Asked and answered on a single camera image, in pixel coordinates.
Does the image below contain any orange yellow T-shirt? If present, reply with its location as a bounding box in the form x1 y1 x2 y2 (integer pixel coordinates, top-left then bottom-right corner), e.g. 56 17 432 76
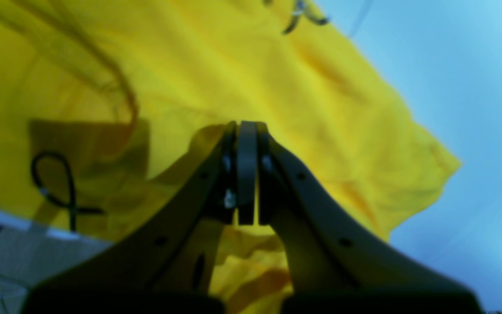
0 0 459 314

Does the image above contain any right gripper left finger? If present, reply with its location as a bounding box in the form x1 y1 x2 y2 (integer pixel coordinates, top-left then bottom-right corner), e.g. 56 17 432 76
22 121 258 314

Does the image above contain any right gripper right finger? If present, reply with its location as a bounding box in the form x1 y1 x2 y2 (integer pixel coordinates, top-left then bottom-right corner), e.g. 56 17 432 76
257 123 481 314

